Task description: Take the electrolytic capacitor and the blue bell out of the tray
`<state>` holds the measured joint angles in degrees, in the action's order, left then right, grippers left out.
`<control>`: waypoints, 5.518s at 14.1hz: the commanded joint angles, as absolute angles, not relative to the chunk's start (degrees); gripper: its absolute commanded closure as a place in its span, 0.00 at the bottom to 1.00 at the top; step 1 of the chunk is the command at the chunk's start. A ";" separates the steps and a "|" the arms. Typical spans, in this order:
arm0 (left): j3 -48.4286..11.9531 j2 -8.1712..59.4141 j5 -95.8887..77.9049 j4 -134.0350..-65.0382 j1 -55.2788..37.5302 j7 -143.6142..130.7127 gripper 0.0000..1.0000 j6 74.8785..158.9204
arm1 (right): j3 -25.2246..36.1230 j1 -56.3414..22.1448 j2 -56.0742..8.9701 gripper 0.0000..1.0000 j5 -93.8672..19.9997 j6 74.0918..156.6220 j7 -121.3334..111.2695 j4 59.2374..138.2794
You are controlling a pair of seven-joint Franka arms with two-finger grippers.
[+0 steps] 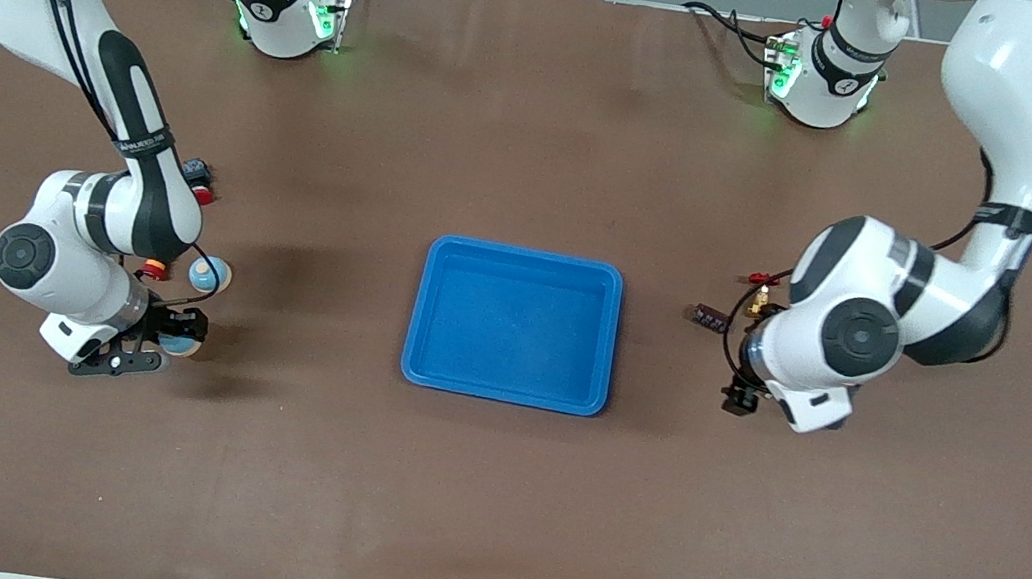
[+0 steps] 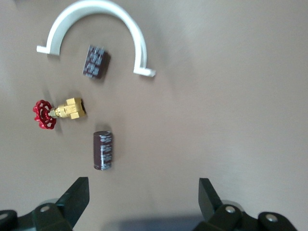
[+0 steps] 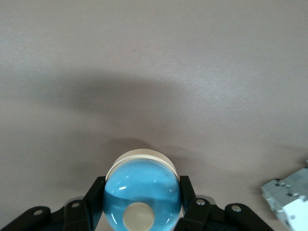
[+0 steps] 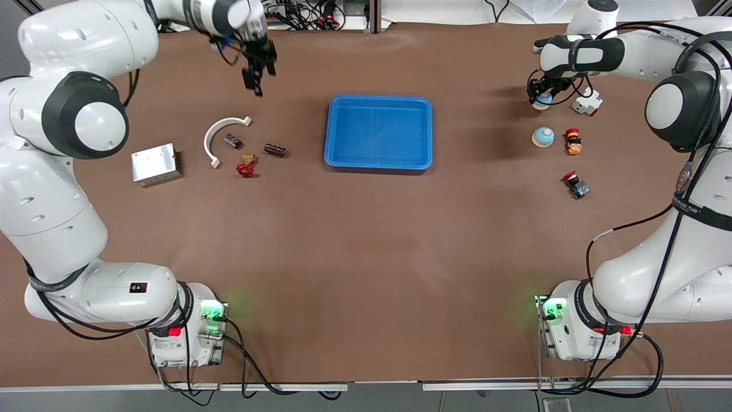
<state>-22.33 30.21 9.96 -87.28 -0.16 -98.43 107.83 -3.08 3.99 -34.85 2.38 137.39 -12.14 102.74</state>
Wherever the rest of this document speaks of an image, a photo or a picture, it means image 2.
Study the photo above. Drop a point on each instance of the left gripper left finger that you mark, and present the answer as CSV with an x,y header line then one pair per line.
x,y
69,204

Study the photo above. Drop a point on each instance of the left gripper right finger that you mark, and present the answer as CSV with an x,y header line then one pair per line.
x,y
211,204

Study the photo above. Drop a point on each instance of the long black terminal block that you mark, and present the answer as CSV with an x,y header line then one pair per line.
x,y
102,151

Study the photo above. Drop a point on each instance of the small black terminal block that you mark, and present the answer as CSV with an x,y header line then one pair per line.
x,y
95,61

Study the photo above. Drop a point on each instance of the brass valve red handwheel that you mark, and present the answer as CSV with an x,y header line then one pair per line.
x,y
69,109

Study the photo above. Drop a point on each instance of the brown table mat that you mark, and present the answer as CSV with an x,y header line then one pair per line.
x,y
216,96

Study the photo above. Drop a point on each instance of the white curved plastic clip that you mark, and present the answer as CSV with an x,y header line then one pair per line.
x,y
137,36

